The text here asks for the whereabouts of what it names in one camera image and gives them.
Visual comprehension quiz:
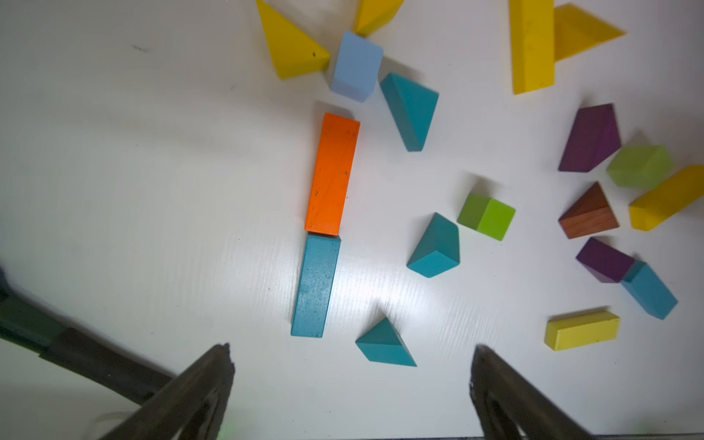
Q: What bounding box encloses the dark green hand tool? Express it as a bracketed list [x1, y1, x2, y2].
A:
[1, 271, 173, 404]

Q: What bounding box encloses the purple triangle block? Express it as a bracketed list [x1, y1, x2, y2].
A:
[576, 238, 635, 283]
[558, 103, 623, 173]

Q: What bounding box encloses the brown wooden block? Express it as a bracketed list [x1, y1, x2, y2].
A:
[558, 183, 620, 239]

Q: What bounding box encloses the long teal block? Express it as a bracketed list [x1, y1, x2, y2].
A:
[291, 234, 341, 338]
[621, 260, 678, 320]

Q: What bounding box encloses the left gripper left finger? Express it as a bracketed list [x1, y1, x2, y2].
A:
[102, 344, 236, 440]

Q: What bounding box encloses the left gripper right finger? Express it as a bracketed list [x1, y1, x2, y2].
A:
[469, 345, 593, 439]

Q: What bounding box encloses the light green cube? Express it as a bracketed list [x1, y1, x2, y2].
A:
[607, 146, 674, 190]
[458, 194, 516, 241]

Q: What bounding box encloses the light green cube centre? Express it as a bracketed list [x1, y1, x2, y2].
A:
[458, 194, 516, 241]

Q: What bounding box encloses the long yellow block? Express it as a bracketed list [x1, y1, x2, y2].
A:
[629, 165, 703, 232]
[544, 311, 621, 351]
[509, 0, 556, 95]

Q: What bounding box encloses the small yellow cube block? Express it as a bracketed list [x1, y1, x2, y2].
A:
[554, 4, 627, 62]

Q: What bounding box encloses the light green cube right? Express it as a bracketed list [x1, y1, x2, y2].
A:
[607, 146, 674, 190]

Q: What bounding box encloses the yellow triangle block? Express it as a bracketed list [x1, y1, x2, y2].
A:
[257, 1, 331, 80]
[354, 0, 404, 37]

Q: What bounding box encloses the orange long block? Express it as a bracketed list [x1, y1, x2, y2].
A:
[305, 113, 360, 236]

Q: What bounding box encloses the small teal cube block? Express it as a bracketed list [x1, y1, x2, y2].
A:
[407, 213, 460, 278]

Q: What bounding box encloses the light blue cube block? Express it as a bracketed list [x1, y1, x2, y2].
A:
[330, 31, 384, 103]

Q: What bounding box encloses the teal triangle block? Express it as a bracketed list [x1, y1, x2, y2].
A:
[381, 73, 439, 152]
[356, 317, 417, 367]

